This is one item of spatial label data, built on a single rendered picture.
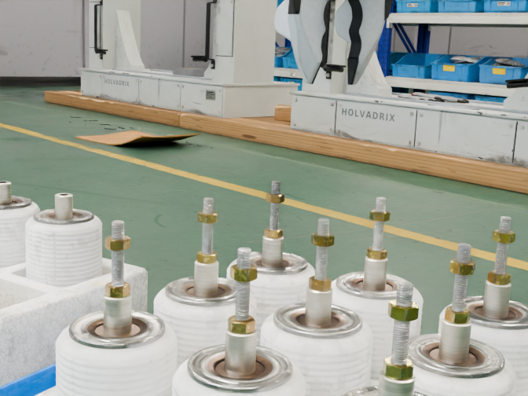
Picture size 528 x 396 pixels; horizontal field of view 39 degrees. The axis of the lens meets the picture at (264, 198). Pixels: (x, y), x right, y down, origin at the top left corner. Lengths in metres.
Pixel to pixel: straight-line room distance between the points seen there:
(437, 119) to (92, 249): 2.26
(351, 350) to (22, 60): 6.85
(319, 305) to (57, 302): 0.38
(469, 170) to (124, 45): 2.93
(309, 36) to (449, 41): 10.20
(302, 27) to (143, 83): 4.10
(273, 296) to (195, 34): 7.65
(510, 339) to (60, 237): 0.54
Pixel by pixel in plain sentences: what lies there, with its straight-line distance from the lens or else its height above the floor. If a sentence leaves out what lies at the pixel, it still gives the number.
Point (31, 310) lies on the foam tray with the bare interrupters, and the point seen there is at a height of 0.18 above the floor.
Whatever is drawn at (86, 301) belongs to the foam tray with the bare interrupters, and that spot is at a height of 0.17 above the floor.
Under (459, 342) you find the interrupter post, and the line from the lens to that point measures 0.58.
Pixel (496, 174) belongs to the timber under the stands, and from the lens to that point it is 2.84.
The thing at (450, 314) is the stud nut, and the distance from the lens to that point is 0.58.
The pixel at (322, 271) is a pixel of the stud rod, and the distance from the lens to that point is 0.62.
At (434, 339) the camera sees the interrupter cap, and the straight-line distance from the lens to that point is 0.62.
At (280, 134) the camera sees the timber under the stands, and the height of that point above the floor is 0.06.
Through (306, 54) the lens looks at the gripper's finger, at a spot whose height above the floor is 0.47.
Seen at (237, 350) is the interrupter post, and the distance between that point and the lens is 0.53.
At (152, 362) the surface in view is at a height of 0.24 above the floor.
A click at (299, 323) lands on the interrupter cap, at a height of 0.25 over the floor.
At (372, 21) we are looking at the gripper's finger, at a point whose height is 0.50.
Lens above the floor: 0.48
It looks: 12 degrees down
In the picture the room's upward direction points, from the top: 3 degrees clockwise
